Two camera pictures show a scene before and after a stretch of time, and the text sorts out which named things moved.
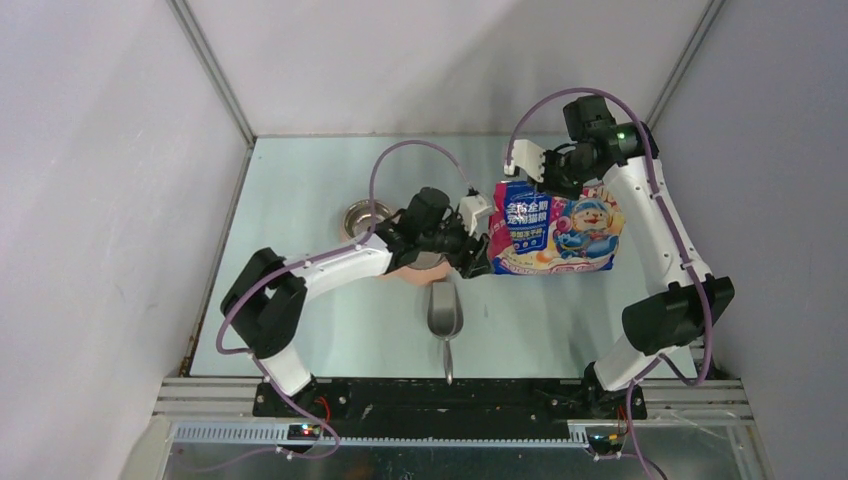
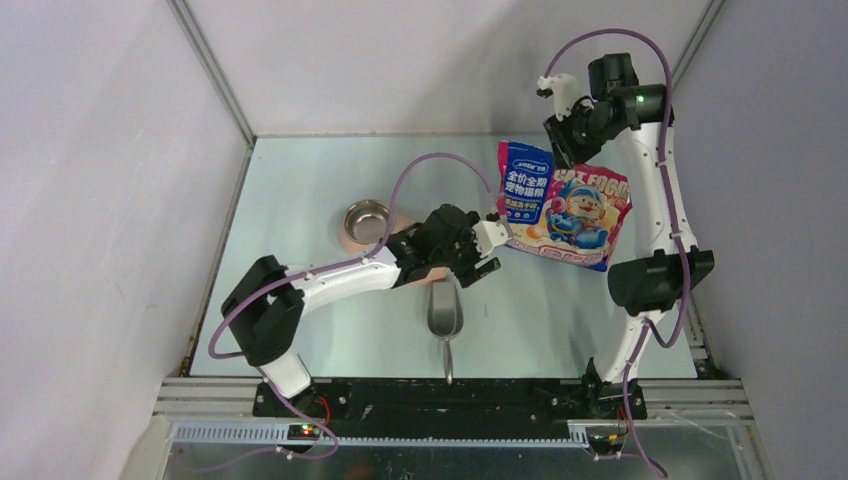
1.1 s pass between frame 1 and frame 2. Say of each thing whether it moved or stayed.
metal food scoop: stayed
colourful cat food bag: moved
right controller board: stayed
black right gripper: moved
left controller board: stayed
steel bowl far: stayed
